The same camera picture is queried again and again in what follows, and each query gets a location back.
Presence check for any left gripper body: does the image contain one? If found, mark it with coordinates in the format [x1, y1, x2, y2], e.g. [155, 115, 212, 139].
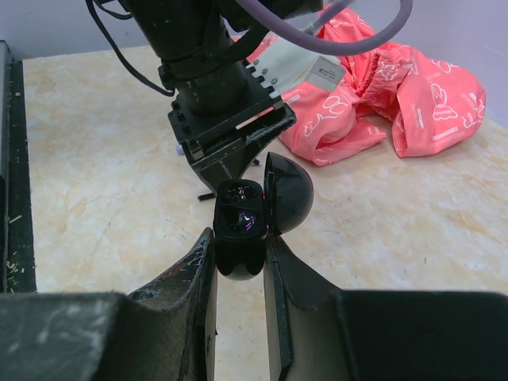
[168, 79, 296, 163]

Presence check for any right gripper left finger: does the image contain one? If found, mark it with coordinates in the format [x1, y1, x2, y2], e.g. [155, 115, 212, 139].
[1, 229, 217, 380]

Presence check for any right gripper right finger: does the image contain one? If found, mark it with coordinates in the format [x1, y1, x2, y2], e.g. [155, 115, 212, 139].
[264, 237, 507, 380]

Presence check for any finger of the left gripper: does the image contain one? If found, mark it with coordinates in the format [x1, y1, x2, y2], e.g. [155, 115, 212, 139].
[194, 134, 277, 193]

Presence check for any black round charging case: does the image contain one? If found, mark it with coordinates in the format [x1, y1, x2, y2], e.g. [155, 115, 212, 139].
[213, 152, 314, 281]

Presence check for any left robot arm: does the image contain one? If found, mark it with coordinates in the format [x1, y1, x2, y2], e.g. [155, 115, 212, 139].
[87, 1, 296, 192]

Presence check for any crumpled pink cloth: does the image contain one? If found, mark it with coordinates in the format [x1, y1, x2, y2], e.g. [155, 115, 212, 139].
[253, 6, 487, 167]

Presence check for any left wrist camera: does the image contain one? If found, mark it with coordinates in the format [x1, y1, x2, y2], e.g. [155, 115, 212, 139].
[247, 37, 345, 98]

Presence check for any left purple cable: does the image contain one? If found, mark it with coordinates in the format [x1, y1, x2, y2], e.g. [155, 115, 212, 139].
[236, 0, 414, 56]

